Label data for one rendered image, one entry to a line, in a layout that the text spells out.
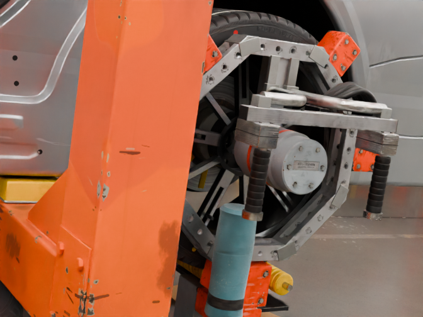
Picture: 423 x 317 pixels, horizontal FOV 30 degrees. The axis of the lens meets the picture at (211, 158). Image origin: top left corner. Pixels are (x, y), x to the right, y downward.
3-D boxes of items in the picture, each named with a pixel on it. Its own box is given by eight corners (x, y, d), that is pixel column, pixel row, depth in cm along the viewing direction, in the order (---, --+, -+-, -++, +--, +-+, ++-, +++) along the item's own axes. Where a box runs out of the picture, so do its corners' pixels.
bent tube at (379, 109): (336, 106, 198) (344, 65, 196) (390, 120, 181) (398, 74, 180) (280, 101, 188) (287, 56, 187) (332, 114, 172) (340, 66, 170)
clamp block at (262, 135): (252, 141, 170) (256, 116, 169) (277, 149, 163) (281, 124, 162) (233, 139, 167) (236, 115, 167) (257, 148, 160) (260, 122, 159)
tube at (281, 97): (272, 100, 187) (279, 56, 185) (323, 114, 171) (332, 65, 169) (209, 94, 178) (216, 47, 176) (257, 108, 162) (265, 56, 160)
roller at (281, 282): (235, 261, 226) (238, 242, 225) (297, 298, 202) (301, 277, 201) (218, 261, 223) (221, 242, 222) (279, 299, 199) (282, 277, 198)
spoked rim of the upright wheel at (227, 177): (223, 246, 228) (306, 94, 231) (269, 272, 208) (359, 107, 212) (83, 171, 200) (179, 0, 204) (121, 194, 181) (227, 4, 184)
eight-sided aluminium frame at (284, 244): (321, 251, 213) (356, 51, 205) (337, 259, 208) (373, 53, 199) (141, 256, 185) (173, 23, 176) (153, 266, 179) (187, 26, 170)
